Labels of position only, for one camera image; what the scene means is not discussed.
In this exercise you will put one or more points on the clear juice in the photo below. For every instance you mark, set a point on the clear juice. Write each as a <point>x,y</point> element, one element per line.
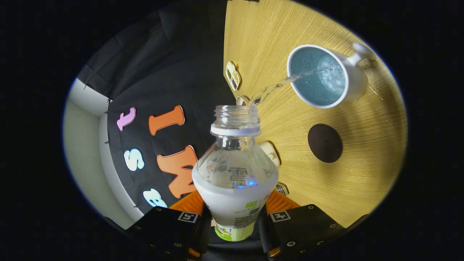
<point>270,88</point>

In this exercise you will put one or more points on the dark brown round coaster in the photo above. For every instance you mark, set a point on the dark brown round coaster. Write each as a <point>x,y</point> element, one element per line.
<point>325,143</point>

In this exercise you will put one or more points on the white divided spice dish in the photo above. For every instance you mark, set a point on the white divided spice dish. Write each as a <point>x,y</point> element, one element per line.
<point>233,76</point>

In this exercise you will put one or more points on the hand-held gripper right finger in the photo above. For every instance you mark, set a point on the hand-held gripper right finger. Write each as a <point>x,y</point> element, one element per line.
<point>304,228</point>

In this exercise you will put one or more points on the white toaster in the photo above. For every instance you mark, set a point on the white toaster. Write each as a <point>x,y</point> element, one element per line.
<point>270,152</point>

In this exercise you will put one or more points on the black backdrop cloth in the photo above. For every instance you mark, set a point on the black backdrop cloth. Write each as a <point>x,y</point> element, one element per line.
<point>174,65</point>

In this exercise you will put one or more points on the white oval plate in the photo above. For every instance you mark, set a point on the white oval plate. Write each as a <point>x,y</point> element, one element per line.
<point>241,99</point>

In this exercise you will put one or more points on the clear plastic juice bottle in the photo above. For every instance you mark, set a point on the clear plastic juice bottle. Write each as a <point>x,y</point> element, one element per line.
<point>233,203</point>

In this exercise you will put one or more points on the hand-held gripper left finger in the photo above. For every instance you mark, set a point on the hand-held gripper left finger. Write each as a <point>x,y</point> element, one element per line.
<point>163,228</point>

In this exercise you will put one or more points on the white cup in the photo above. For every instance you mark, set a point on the white cup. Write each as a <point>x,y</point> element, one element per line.
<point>357,87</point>

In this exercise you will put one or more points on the wooden table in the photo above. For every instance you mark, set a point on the wooden table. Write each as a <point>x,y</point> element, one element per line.
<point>282,36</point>

